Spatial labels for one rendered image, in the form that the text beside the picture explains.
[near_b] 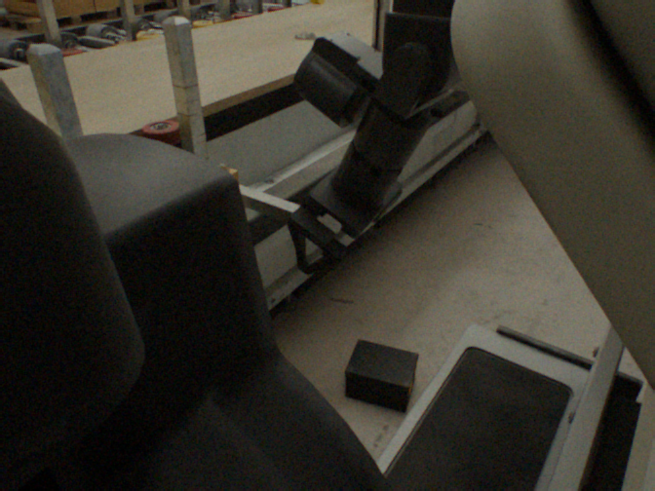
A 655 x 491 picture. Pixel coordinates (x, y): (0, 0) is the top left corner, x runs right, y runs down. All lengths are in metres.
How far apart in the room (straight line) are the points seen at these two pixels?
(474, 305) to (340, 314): 0.53
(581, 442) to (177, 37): 0.90
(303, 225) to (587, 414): 0.30
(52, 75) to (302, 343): 1.30
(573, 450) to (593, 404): 0.03
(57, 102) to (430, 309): 1.56
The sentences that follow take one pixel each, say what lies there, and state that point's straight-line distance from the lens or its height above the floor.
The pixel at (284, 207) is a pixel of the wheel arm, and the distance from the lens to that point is 1.04.
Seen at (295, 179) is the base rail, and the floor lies 0.70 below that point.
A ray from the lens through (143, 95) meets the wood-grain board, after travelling 1.49.
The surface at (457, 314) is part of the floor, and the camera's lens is 2.09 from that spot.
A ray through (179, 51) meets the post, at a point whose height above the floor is 1.10.
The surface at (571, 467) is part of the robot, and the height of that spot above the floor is 1.10.
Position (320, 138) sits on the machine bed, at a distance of 1.83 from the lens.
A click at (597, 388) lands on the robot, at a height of 1.10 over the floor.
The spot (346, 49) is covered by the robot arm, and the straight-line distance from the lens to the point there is 0.49.
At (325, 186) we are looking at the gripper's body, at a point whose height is 1.08.
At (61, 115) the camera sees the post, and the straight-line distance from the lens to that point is 0.91.
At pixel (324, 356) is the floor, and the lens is 1.87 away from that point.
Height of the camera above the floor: 1.32
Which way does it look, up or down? 33 degrees down
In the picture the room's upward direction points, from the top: straight up
